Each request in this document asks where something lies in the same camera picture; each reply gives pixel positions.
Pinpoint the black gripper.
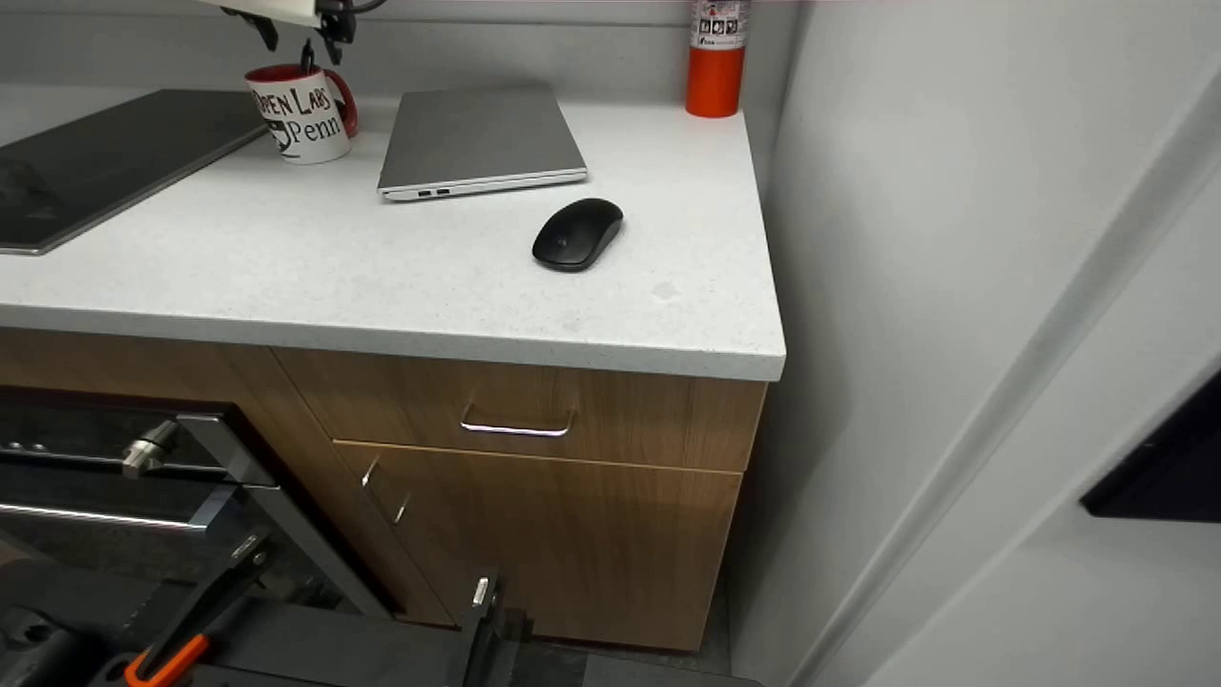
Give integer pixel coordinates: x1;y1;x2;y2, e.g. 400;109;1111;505
311;0;388;67

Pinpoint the white mug with red handle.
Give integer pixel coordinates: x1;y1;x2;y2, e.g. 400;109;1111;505
240;61;363;166

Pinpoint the grey closed laptop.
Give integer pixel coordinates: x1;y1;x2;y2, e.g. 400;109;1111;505
375;83;592;207

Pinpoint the black computer mouse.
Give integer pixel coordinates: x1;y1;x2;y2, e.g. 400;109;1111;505
526;194;629;276

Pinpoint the orange and white bottle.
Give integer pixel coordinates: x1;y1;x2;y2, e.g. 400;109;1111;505
684;0;753;123

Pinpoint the wooden drawer front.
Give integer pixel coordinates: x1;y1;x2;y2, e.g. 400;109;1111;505
272;348;769;477

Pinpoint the wooden cabinet door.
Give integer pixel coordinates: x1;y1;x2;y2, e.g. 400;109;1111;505
323;435;749;656

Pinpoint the black clamp with silver tip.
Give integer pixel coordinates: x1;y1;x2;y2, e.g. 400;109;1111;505
451;572;529;687

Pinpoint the silver drawer handle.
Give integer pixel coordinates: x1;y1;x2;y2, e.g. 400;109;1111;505
458;399;575;443

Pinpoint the silver cabinet door handle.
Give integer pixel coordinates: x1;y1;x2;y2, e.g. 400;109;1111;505
356;455;416;527

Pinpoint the dark metal frame bar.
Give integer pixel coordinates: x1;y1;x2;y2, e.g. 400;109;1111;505
173;409;388;619

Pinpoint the orange-handled black clamp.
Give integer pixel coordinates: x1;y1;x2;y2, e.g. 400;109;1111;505
119;539;280;687

